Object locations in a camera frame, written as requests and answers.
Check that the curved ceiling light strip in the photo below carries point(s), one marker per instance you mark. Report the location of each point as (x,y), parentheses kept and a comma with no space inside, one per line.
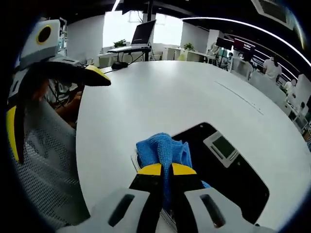
(255,29)

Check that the black laptop stand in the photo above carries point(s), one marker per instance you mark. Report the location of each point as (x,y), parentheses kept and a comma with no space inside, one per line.
(136,54)

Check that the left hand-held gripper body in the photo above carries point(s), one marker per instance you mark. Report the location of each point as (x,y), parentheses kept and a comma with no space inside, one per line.
(41,46)

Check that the blue cleaning cloth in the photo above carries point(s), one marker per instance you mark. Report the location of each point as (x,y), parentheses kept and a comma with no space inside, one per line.
(165,150)

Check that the ceiling air vent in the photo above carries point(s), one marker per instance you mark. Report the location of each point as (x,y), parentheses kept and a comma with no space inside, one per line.
(274,11)

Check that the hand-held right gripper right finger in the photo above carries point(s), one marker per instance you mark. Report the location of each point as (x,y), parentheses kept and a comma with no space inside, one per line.
(206,211)

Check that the open laptop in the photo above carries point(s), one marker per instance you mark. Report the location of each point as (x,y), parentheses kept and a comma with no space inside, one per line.
(142,32)

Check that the person's left hand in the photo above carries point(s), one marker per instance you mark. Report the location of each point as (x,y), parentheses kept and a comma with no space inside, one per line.
(40,89)

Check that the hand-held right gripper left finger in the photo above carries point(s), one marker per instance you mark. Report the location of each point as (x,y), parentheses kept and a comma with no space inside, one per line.
(114,208)

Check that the white mesh office chair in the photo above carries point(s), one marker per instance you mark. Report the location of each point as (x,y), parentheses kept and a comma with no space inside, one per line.
(48,165)

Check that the black power adapter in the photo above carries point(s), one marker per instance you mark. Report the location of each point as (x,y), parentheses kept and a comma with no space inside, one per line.
(119,65)

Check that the green potted plant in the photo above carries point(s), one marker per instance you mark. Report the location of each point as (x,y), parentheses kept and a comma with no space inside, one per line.
(120,43)
(188,46)

